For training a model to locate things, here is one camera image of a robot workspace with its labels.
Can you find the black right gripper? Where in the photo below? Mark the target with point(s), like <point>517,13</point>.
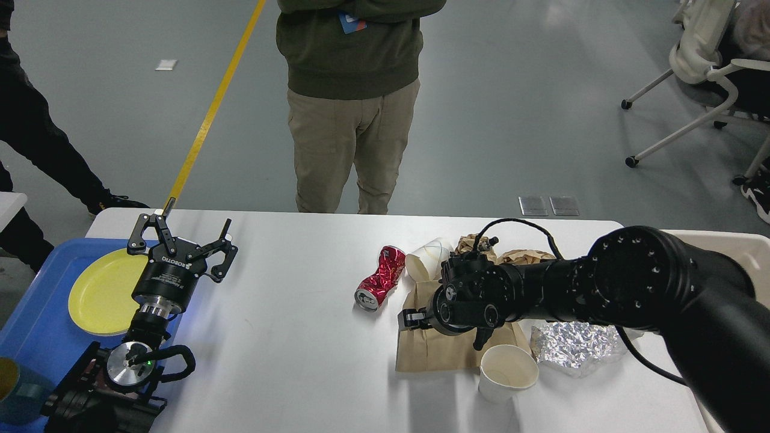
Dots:
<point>453,309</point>

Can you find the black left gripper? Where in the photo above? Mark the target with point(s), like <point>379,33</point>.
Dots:
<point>167,276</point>

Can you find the brown paper bag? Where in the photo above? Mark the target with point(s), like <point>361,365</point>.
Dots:
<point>430,351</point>

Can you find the yellow plate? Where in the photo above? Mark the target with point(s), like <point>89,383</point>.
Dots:
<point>100,302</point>

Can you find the brown paper wad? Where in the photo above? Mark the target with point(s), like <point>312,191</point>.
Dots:
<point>522,257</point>

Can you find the aluminium foil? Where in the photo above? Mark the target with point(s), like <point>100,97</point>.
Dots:
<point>575,348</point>

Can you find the dark teal mug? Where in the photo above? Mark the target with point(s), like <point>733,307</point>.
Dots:
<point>23,393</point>

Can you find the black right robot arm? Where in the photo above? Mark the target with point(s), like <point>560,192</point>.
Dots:
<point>700,301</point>

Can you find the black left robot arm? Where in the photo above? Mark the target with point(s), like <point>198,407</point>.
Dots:
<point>113,389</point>

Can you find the crushed red soda can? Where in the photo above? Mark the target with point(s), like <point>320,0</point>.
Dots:
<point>374,289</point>

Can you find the crushed white paper cup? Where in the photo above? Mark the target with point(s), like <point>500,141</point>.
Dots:
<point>424,264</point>

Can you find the crumpled brown paper ball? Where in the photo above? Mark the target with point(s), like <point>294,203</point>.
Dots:
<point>485,246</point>

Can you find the blue plastic tray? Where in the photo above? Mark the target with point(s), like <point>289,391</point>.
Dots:
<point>41,334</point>

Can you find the metal floor socket left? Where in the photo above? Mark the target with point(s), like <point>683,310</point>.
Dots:
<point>533,206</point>

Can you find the metal floor socket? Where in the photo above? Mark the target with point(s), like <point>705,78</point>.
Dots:
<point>564,205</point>
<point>533,206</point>

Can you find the white side table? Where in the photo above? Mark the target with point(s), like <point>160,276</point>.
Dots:
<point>11,204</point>

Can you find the metal floor socket right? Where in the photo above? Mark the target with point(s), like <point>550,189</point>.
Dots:
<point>564,205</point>

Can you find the person in black clothes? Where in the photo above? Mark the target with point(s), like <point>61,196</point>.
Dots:
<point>27,126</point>

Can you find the person in green sweater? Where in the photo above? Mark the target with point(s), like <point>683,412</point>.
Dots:
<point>352,83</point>

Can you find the beige plastic bin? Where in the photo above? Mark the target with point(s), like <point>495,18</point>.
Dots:
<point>751,251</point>

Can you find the white office chair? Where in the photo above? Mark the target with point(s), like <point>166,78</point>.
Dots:
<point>702,74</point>

